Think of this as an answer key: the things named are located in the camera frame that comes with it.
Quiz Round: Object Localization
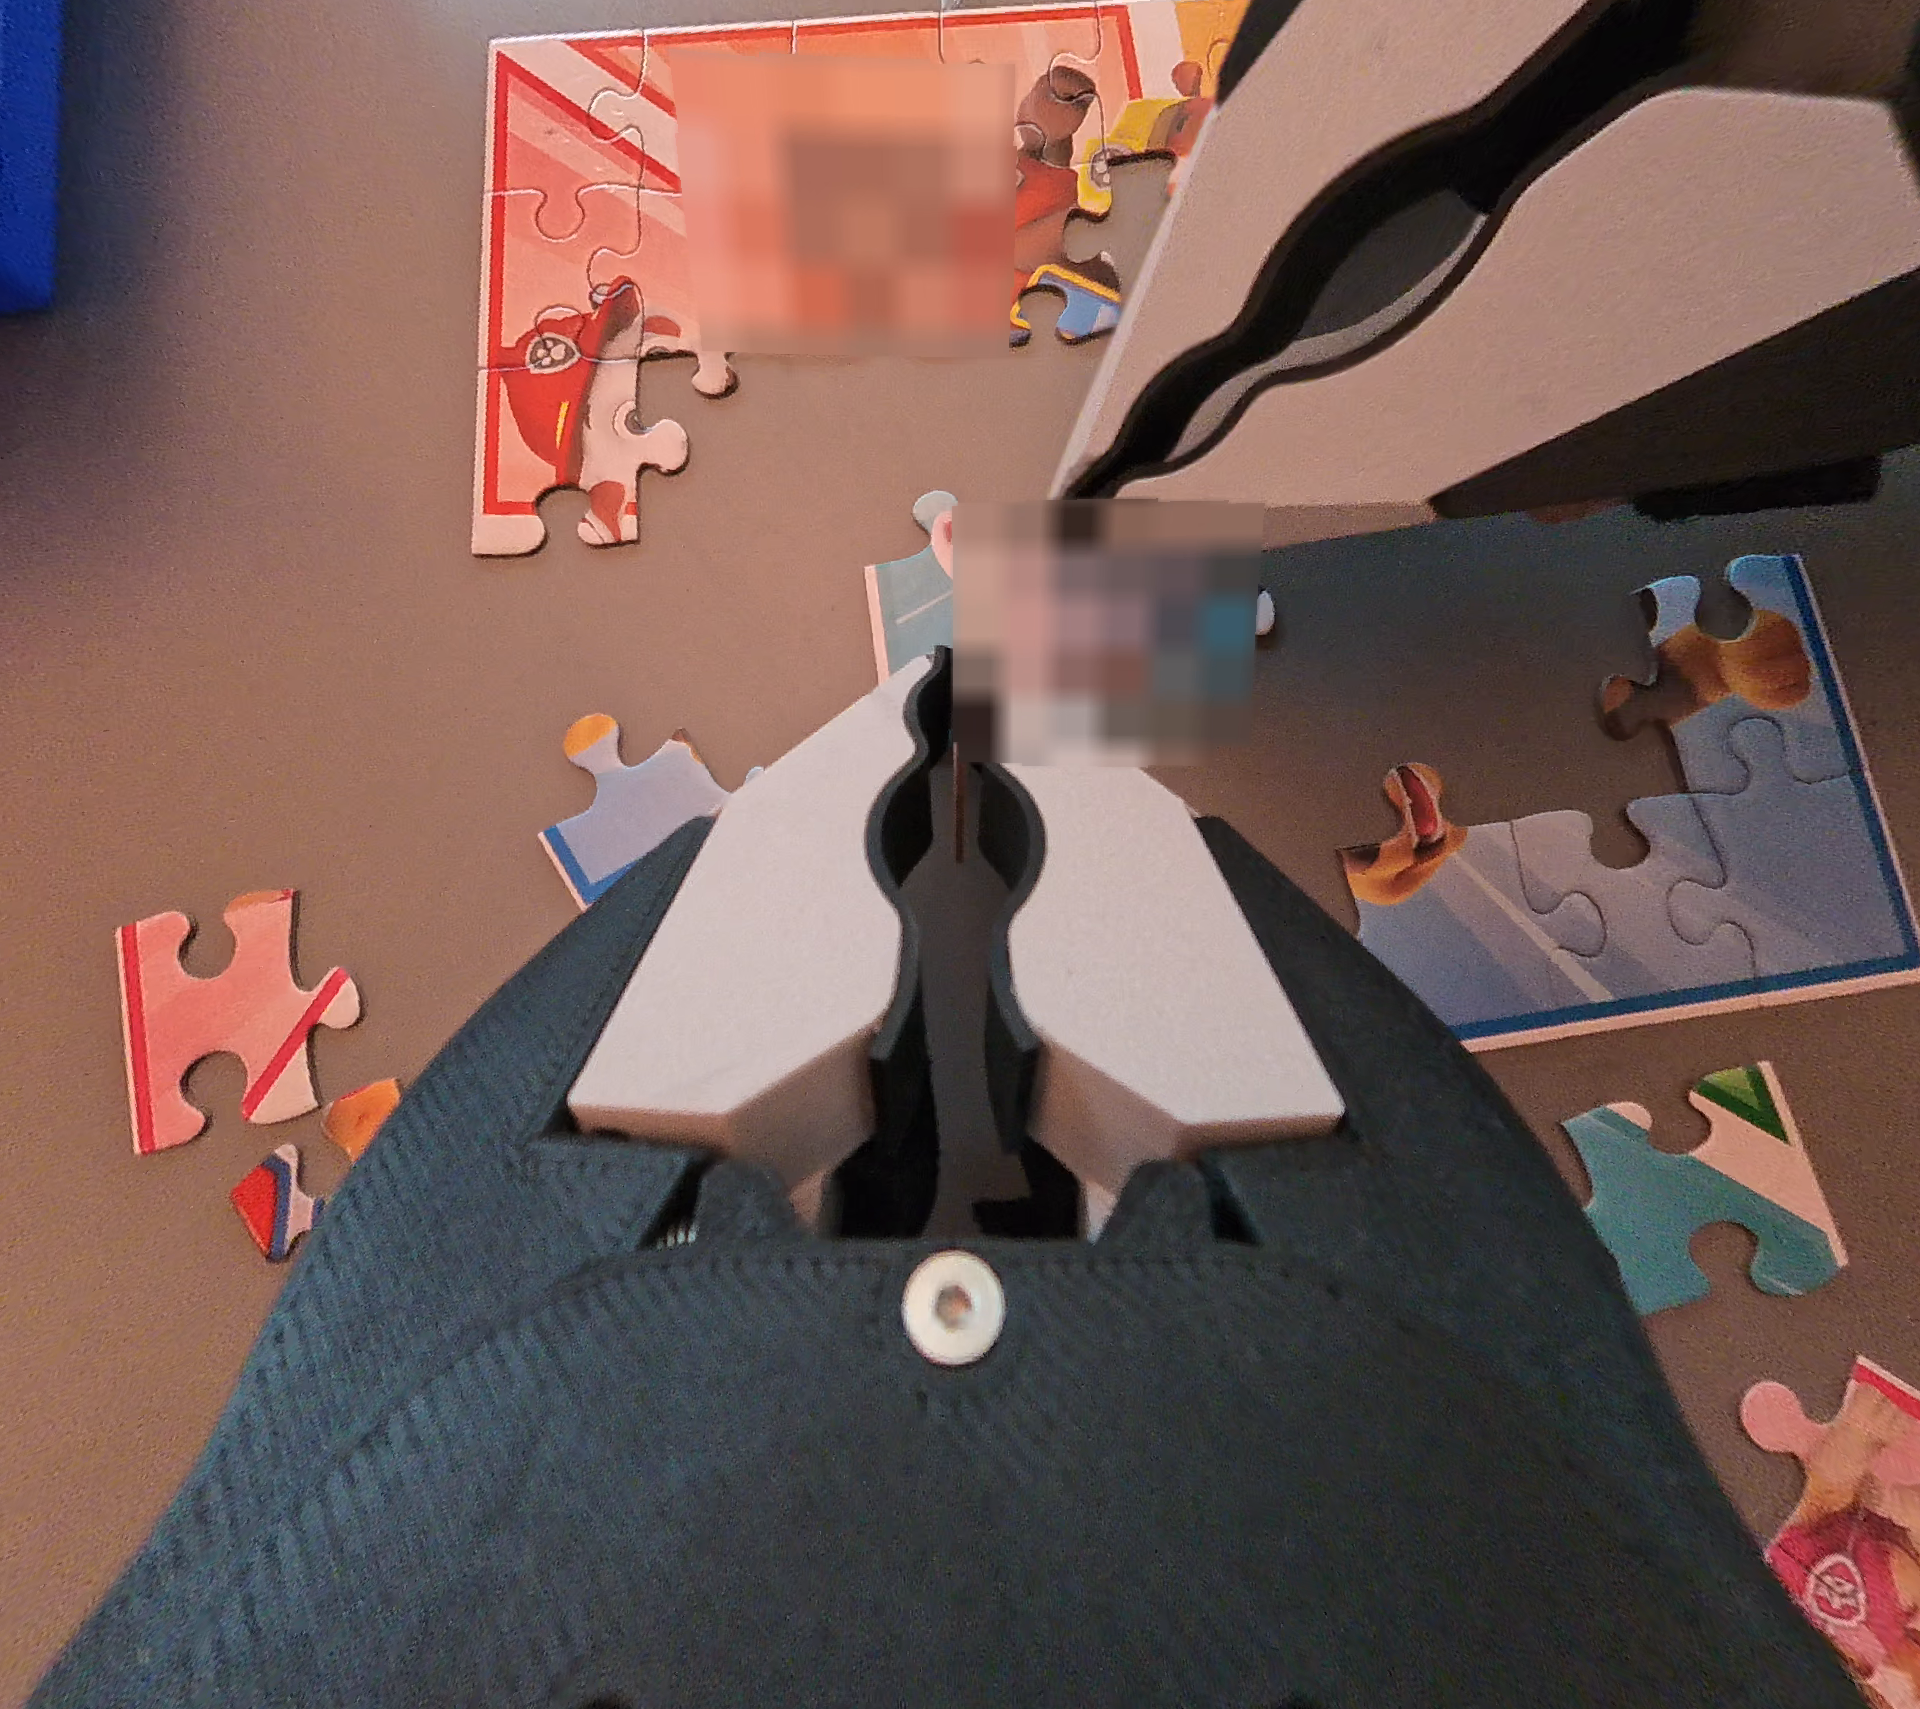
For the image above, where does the white orange puzzle piece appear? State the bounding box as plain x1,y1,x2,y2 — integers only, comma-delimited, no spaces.
227,1078,403,1265

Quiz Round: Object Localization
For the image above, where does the red border dog puzzle section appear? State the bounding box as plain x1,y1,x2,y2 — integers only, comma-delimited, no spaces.
471,0,1172,556

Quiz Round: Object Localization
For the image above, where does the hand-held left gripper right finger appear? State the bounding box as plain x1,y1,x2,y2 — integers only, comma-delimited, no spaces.
974,765,1349,1242

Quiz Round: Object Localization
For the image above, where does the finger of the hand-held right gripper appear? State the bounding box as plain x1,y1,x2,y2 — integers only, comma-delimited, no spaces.
1102,86,1920,508
1045,0,1670,502

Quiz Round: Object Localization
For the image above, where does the yellow dog face puzzle piece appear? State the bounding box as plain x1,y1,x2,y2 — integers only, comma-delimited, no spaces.
1079,59,1220,199

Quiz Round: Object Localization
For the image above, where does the teal green corner puzzle piece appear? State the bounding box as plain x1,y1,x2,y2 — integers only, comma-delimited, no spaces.
1560,1061,1850,1319

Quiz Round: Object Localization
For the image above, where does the blue white red striped puzzle piece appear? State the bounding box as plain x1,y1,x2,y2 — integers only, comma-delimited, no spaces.
540,714,768,909

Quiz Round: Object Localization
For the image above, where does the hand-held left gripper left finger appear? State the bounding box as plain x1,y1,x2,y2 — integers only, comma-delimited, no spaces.
564,647,958,1242

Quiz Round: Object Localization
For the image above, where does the orange tail blue border puzzle piece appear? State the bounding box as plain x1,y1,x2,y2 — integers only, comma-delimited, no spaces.
1596,554,1854,798

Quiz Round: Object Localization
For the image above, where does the yellow border puzzle section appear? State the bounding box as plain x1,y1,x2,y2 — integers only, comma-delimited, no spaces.
1170,0,1258,86

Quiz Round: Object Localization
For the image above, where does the blue plastic bin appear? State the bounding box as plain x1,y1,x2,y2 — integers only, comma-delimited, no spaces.
0,0,71,317

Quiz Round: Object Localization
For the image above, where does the pink red striped puzzle piece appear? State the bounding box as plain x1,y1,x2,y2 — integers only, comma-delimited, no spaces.
116,891,362,1158

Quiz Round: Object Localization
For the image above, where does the grey desk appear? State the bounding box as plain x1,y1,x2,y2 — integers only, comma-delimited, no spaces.
0,0,1920,1709

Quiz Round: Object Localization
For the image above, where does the plain blue puzzle piece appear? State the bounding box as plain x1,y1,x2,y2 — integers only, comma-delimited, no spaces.
1655,719,1920,990

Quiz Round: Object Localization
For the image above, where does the light blue sky puzzle section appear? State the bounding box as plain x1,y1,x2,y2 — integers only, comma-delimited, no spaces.
1341,765,1704,1051

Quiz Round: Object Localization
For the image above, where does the pink dog puzzle piece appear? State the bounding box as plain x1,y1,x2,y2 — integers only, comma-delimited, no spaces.
1739,1357,1920,1709

